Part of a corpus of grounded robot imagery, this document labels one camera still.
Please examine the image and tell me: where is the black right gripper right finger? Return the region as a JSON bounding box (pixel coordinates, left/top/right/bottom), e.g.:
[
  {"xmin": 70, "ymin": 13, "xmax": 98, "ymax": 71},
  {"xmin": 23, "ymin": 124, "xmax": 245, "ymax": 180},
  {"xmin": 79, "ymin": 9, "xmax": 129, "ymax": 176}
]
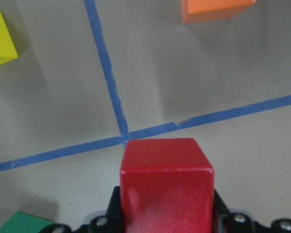
[{"xmin": 212, "ymin": 191, "xmax": 291, "ymax": 233}]

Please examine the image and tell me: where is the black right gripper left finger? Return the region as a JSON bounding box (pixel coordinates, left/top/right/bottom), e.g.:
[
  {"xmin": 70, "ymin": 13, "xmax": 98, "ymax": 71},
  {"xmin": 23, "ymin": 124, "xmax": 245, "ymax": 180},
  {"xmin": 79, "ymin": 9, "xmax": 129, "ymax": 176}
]
[{"xmin": 45, "ymin": 186, "xmax": 124, "ymax": 233}]

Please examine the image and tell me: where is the red wooden block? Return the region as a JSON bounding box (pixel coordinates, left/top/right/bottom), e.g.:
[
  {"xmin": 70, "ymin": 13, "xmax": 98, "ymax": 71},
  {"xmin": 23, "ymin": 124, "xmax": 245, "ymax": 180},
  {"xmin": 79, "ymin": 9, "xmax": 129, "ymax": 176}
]
[{"xmin": 120, "ymin": 138, "xmax": 214, "ymax": 233}]

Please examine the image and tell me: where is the green wooden block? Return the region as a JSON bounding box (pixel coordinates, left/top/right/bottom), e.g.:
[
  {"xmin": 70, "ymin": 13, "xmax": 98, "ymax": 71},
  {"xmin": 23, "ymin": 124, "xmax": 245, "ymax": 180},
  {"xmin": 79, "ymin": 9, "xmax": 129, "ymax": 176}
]
[{"xmin": 0, "ymin": 212, "xmax": 54, "ymax": 233}]

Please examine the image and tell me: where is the orange wooden block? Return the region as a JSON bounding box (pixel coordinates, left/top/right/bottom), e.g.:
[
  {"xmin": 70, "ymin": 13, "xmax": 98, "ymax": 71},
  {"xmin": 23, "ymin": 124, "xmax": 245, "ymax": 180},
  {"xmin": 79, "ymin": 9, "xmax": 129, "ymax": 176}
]
[{"xmin": 180, "ymin": 0, "xmax": 257, "ymax": 24}]

